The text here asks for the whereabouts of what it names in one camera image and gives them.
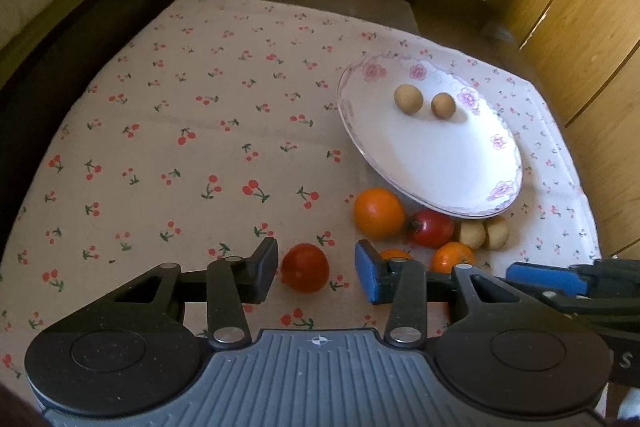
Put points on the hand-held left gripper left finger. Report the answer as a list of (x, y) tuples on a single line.
[(265, 272)]

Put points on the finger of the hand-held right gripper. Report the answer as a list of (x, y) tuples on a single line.
[(540, 276)]

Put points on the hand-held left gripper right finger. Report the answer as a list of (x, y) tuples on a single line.
[(367, 274)]

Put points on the small orange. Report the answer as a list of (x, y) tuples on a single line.
[(395, 253), (452, 257)]

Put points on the large orange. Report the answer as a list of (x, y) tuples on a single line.
[(379, 213)]

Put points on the tan potato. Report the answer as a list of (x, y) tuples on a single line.
[(497, 234), (408, 97), (443, 106), (471, 234)]

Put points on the white floral plate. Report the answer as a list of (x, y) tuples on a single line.
[(430, 147)]

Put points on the red tomato with dark stem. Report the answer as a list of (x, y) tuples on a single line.
[(432, 228)]

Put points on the cherry print tablecloth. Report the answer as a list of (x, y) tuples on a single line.
[(200, 132)]

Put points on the light wooden wardrobe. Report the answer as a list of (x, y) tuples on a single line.
[(575, 7)]

